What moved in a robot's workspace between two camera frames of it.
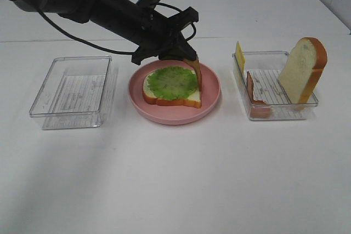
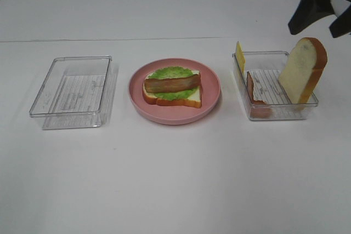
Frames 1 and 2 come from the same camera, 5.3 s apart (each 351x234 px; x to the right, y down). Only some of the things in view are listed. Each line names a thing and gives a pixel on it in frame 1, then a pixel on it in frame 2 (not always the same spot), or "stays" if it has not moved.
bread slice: (193, 101) stays
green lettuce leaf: (173, 83) stays
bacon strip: (259, 108) stays
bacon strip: (196, 64) -> (172, 84)
